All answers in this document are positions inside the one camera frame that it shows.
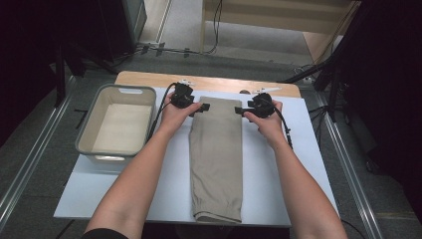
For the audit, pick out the dark round table grommet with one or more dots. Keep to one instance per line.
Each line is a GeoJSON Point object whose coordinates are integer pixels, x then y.
{"type": "Point", "coordinates": [244, 91]}

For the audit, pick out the beige pants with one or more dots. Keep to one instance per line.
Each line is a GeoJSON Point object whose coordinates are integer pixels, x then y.
{"type": "Point", "coordinates": [215, 159]}

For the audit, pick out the person's right hand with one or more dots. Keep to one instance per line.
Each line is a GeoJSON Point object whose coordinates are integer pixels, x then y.
{"type": "Point", "coordinates": [270, 127]}

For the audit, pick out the black sleeve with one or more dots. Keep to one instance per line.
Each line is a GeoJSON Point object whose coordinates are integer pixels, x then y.
{"type": "Point", "coordinates": [103, 235]}

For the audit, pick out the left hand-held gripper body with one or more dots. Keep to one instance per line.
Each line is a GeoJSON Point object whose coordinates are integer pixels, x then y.
{"type": "Point", "coordinates": [182, 96]}

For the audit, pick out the black metal stand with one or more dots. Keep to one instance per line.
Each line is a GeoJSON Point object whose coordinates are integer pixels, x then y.
{"type": "Point", "coordinates": [333, 96]}
{"type": "Point", "coordinates": [59, 76]}

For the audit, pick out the beige basket with grey rim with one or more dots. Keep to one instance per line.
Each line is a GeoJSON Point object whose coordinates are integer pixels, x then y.
{"type": "Point", "coordinates": [122, 129]}

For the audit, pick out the dark grey cabinet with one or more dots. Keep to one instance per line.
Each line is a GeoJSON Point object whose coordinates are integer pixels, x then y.
{"type": "Point", "coordinates": [134, 16]}

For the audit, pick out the white table mat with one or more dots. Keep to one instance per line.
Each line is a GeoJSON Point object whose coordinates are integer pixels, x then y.
{"type": "Point", "coordinates": [172, 192]}

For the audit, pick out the dark curtain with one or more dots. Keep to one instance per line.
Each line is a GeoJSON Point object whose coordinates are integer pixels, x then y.
{"type": "Point", "coordinates": [26, 49]}
{"type": "Point", "coordinates": [391, 83]}

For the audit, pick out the light wooden furniture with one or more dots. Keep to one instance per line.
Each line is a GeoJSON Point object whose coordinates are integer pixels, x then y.
{"type": "Point", "coordinates": [265, 15]}

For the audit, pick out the metal floor rail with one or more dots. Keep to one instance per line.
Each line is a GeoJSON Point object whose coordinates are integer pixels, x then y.
{"type": "Point", "coordinates": [348, 172]}
{"type": "Point", "coordinates": [30, 162]}

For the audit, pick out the person's left hand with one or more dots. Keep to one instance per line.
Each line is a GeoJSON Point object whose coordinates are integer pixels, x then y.
{"type": "Point", "coordinates": [174, 118]}

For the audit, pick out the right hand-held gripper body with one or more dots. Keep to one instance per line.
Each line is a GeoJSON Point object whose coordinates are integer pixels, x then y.
{"type": "Point", "coordinates": [263, 106]}

